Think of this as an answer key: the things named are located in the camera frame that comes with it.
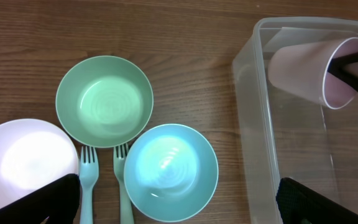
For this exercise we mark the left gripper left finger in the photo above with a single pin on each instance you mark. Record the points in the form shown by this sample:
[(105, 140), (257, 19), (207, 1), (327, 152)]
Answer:
[(56, 202)]

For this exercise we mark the green bowl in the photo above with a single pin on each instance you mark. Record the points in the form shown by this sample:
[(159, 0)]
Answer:
[(104, 101)]

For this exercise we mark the light green fork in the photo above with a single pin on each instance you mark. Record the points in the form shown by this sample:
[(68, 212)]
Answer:
[(119, 157)]

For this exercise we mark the pink cup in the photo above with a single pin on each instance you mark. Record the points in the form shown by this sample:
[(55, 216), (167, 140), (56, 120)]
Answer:
[(302, 70)]

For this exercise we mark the light blue fork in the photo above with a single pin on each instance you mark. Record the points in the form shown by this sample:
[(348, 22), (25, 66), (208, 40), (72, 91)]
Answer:
[(89, 174)]

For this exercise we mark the clear plastic container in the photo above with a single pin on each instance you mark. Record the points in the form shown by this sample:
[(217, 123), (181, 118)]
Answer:
[(283, 135)]

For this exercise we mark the pink bowl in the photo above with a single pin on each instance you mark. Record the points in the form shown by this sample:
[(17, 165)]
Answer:
[(33, 153)]

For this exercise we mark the blue bowl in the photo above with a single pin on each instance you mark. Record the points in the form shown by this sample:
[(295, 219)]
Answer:
[(171, 173)]

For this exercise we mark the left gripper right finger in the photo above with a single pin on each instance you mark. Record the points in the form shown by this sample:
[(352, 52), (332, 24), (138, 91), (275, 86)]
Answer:
[(299, 204)]

